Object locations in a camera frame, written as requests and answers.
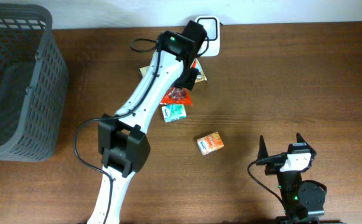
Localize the red snack bag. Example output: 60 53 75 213
160 86 193 105

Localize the teal tissue pack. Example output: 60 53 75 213
162 105 187 123

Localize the orange tissue pack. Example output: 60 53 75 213
197 132 225 156

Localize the white barcode scanner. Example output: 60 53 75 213
195 16 221 57

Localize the beige wet wipes pack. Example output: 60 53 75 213
138 59 207 83

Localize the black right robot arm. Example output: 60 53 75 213
254 133 327 223

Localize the grey plastic mesh basket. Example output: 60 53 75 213
0 3 70 162

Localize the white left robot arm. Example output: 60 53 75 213
88 21 208 223

